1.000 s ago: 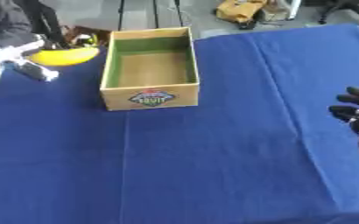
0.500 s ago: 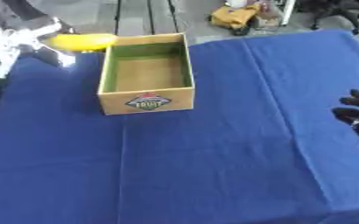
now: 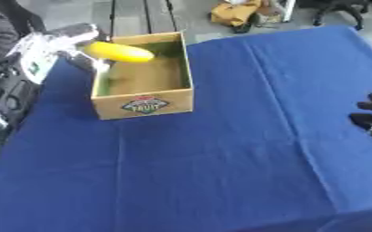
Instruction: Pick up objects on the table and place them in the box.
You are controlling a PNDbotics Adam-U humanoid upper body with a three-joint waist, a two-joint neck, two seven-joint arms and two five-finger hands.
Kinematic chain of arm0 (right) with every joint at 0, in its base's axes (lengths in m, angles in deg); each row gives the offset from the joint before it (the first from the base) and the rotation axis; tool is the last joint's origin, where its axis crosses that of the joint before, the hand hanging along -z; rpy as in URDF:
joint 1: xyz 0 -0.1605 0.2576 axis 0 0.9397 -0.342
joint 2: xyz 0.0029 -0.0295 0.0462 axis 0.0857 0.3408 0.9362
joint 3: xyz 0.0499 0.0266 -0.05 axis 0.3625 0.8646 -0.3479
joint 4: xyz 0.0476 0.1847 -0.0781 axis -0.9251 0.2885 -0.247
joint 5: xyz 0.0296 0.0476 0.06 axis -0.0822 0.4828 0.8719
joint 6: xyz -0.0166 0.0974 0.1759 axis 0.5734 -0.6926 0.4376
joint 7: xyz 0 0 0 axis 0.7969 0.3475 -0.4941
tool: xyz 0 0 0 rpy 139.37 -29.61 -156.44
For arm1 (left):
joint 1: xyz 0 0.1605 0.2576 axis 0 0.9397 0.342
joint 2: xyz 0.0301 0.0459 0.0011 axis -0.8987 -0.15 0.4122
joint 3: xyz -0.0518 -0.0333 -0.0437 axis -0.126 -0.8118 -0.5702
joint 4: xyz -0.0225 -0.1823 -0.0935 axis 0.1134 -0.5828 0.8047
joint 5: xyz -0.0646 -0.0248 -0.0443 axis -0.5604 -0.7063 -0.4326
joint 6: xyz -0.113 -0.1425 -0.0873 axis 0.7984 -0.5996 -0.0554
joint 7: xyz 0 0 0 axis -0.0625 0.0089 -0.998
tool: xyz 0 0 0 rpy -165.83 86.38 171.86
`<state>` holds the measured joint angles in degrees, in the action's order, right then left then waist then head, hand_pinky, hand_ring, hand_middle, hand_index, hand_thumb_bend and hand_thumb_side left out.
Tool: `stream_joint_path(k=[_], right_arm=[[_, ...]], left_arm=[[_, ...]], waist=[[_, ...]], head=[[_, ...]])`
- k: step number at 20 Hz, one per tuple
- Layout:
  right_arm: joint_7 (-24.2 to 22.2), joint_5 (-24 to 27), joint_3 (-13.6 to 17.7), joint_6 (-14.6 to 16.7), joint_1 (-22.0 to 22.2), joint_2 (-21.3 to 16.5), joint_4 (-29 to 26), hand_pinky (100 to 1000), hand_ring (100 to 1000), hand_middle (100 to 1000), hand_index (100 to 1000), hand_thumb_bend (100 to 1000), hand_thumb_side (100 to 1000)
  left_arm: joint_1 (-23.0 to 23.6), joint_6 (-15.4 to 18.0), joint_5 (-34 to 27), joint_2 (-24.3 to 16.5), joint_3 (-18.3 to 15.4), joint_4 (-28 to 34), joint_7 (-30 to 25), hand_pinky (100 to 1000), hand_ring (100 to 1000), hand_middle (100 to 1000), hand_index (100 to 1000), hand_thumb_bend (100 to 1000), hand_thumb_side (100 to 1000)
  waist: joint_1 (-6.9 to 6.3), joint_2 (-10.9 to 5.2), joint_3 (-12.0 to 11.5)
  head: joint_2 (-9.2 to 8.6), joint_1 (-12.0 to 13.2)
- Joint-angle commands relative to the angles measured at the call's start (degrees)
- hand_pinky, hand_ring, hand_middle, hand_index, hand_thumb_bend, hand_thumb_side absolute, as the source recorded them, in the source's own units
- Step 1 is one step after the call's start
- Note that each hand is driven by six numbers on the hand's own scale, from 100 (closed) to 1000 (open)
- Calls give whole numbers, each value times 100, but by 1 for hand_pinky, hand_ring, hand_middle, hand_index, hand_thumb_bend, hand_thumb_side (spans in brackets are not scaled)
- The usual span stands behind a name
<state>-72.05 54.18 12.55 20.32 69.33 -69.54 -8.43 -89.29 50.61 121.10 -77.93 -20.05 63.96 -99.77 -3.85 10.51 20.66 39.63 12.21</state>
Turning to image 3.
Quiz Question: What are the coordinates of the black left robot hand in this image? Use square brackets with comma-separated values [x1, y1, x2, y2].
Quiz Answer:
[47, 22, 113, 73]

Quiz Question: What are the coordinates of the yellow toy banana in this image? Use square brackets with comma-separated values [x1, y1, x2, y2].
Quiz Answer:
[83, 41, 158, 63]

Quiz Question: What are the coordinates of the tan cardboard box green inside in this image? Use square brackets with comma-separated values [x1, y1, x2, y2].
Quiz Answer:
[89, 31, 196, 121]

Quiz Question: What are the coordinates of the black tripod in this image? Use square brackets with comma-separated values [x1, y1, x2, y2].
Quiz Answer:
[106, 0, 180, 42]

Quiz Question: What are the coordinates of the black office chair base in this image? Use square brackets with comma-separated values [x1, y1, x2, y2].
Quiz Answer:
[309, 0, 372, 32]

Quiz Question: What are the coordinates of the tan yellow bag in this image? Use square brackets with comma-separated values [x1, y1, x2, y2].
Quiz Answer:
[208, 0, 266, 28]

